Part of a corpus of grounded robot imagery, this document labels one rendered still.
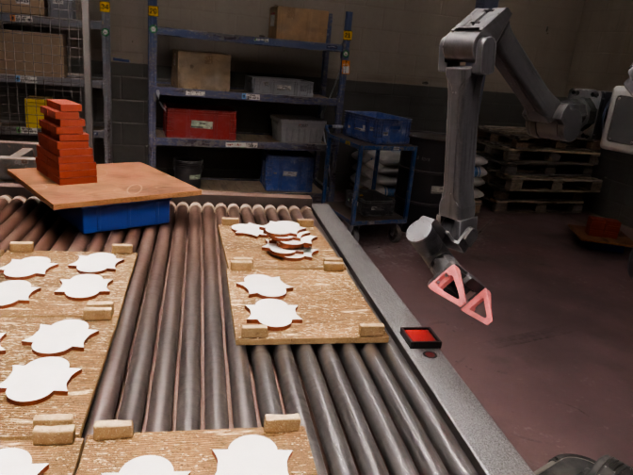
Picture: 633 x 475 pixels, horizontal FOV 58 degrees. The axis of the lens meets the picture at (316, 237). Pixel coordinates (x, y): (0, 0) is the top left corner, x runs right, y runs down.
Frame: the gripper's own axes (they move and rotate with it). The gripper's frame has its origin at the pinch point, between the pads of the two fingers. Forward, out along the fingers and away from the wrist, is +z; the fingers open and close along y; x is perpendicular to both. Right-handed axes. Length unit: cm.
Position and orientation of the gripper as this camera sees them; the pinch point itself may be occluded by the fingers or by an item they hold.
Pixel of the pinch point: (475, 311)
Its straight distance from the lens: 116.5
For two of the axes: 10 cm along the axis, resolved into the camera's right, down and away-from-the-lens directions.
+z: 2.7, 5.9, -7.6
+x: 6.8, -6.8, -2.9
